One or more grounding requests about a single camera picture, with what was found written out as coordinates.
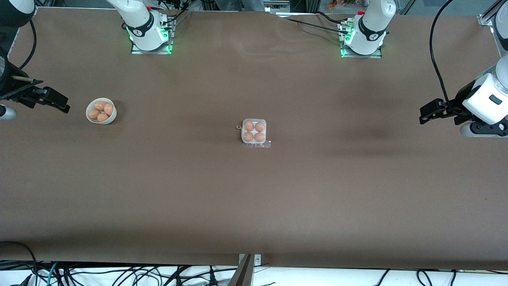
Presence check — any aluminium frame profile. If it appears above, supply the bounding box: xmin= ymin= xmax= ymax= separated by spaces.
xmin=482 ymin=0 xmax=505 ymax=20

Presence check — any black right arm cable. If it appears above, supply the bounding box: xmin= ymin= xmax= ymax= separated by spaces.
xmin=18 ymin=19 xmax=37 ymax=70

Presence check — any teal cable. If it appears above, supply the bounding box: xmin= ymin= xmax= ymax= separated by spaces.
xmin=46 ymin=261 xmax=60 ymax=286

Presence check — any person in grey clothing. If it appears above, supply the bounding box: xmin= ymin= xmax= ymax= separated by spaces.
xmin=214 ymin=0 xmax=266 ymax=11

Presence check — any clear plastic egg box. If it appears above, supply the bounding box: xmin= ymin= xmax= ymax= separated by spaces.
xmin=241 ymin=118 xmax=272 ymax=149

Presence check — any aluminium extrusion frame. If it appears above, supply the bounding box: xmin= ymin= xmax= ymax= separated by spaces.
xmin=264 ymin=0 xmax=291 ymax=13

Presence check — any short black base cable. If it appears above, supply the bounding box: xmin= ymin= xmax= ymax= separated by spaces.
xmin=316 ymin=11 xmax=344 ymax=25

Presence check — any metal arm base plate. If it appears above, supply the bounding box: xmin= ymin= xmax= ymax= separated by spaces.
xmin=341 ymin=47 xmax=384 ymax=59
xmin=131 ymin=40 xmax=174 ymax=55

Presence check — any black looped cable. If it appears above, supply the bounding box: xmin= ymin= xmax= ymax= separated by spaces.
xmin=0 ymin=240 xmax=38 ymax=286

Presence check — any grey stand post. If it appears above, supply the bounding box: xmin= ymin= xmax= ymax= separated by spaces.
xmin=228 ymin=254 xmax=255 ymax=286

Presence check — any white round bowl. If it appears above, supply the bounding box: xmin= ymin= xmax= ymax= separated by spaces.
xmin=86 ymin=98 xmax=117 ymax=125

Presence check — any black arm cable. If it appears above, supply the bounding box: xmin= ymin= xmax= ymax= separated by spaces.
xmin=18 ymin=19 xmax=37 ymax=70
xmin=429 ymin=0 xmax=457 ymax=108

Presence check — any long black base cable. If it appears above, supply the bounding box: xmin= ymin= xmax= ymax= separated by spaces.
xmin=283 ymin=17 xmax=350 ymax=35

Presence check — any silver metal bracket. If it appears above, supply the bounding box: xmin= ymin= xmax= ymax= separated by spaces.
xmin=238 ymin=254 xmax=262 ymax=267

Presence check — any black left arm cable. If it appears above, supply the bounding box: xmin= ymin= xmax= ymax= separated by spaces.
xmin=429 ymin=0 xmax=457 ymax=108

